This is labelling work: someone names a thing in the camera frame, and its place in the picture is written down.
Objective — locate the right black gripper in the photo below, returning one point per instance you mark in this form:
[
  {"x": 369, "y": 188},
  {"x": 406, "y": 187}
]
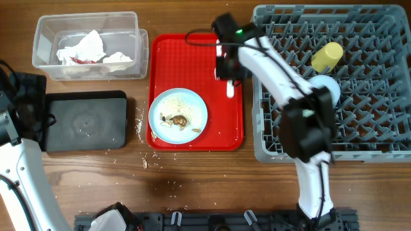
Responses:
[{"x": 221, "y": 72}]

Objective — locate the white plastic spoon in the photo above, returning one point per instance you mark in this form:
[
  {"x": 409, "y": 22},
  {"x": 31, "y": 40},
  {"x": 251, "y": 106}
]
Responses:
[{"x": 230, "y": 90}]

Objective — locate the light blue plate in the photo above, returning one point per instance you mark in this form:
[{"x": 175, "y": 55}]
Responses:
[{"x": 172, "y": 102}]

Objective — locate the light blue bowl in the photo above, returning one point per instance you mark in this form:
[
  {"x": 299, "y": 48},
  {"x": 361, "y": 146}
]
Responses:
[{"x": 328, "y": 82}]

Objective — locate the yellow cup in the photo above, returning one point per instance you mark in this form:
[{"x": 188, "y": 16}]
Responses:
[{"x": 327, "y": 57}]

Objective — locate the small white napkin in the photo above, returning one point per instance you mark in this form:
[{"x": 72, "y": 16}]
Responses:
[{"x": 118, "y": 62}]

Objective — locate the large white napkin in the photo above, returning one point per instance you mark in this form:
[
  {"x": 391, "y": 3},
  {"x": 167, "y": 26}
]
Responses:
[{"x": 89, "y": 48}]

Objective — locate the red snack wrapper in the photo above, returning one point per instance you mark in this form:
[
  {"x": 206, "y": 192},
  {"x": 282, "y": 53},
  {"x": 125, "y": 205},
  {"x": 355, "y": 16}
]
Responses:
[{"x": 78, "y": 61}]

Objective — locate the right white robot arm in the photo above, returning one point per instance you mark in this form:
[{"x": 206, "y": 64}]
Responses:
[{"x": 307, "y": 123}]

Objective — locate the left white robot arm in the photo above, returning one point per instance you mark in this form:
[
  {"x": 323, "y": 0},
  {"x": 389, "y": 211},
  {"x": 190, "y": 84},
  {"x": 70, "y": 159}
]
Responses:
[{"x": 25, "y": 190}]

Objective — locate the clear plastic waste bin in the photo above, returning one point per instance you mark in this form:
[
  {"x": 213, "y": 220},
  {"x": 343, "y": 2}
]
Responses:
[{"x": 119, "y": 32}]

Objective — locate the grey dishwasher rack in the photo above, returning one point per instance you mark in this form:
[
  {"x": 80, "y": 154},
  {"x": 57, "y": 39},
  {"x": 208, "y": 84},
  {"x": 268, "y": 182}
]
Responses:
[{"x": 373, "y": 108}]

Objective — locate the red serving tray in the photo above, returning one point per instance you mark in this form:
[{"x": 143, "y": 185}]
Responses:
[{"x": 176, "y": 64}]

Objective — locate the food crumb on table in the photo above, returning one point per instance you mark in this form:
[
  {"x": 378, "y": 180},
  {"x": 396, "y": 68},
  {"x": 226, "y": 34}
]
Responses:
[{"x": 145, "y": 163}]

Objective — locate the black rectangular tray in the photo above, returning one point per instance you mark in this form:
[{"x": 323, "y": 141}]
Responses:
[{"x": 77, "y": 121}]

